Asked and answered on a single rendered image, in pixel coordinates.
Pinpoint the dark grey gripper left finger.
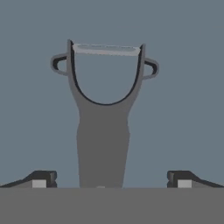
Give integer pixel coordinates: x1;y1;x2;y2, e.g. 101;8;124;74
0;170;58;189

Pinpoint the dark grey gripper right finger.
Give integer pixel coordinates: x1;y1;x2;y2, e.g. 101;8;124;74
166;170;224;189

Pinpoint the grey Y-shaped vegetable peeler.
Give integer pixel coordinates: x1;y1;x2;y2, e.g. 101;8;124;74
50;38;160;189

